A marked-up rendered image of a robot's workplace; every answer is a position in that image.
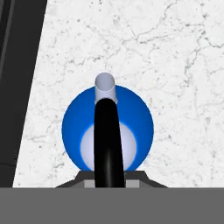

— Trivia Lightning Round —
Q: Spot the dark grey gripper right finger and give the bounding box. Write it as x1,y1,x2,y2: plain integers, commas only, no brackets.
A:
123,171,170,189

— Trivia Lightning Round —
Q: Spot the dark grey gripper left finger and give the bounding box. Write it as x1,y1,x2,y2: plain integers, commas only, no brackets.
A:
54,171,96,189

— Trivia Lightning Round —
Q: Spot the black hob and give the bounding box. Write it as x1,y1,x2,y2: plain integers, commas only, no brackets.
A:
0,0,48,189

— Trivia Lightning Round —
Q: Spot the blue kettle with black handle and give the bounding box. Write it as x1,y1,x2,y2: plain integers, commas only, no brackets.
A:
61,72,155,189

